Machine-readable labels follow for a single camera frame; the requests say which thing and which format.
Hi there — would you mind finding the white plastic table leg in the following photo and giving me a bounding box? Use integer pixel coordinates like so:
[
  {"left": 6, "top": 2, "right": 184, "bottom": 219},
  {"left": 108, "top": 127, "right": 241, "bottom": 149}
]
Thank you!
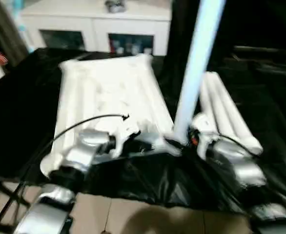
[
  {"left": 211, "top": 72, "right": 264, "bottom": 156},
  {"left": 172, "top": 0, "right": 227, "bottom": 145},
  {"left": 204, "top": 71, "right": 242, "bottom": 142},
  {"left": 199, "top": 72, "right": 213, "bottom": 117}
]

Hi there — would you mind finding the white plastic table top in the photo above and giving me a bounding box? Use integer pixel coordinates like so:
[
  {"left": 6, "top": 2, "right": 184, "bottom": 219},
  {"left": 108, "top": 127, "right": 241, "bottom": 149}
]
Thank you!
[{"left": 40, "top": 54, "right": 182, "bottom": 177}]

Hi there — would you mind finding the black plastic mat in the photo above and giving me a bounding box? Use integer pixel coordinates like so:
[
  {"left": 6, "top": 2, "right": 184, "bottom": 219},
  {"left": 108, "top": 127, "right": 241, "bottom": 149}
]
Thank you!
[{"left": 0, "top": 48, "right": 286, "bottom": 215}]

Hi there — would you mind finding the white glass-door cabinet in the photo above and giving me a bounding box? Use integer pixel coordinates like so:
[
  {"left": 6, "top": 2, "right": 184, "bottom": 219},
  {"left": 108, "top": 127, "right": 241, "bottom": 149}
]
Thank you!
[{"left": 19, "top": 0, "right": 173, "bottom": 57}]

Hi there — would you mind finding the black flat screen television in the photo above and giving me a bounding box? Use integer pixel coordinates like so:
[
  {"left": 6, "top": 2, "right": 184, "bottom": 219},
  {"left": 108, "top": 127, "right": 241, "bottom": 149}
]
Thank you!
[{"left": 182, "top": 0, "right": 286, "bottom": 69}]

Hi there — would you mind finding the small grey cabinet ornament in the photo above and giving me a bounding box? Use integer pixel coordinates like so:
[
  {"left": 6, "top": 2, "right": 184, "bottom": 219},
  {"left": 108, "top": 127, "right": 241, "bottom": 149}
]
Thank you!
[{"left": 104, "top": 0, "right": 128, "bottom": 14}]

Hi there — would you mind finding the grey curtain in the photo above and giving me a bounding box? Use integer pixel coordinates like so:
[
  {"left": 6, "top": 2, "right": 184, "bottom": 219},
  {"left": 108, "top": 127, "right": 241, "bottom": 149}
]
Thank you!
[{"left": 0, "top": 0, "right": 30, "bottom": 59}]

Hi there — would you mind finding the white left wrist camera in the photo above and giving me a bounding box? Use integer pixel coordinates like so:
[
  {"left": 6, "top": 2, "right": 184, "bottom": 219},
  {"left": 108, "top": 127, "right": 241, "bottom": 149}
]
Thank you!
[{"left": 108, "top": 124, "right": 142, "bottom": 159}]

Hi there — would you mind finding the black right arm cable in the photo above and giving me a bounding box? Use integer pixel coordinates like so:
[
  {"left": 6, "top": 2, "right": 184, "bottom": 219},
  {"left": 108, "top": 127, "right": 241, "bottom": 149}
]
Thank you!
[{"left": 212, "top": 133, "right": 253, "bottom": 156}]

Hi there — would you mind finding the black folding table frame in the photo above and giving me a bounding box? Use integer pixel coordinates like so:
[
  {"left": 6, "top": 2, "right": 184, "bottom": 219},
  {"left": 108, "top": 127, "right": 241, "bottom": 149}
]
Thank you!
[{"left": 0, "top": 180, "right": 30, "bottom": 234}]

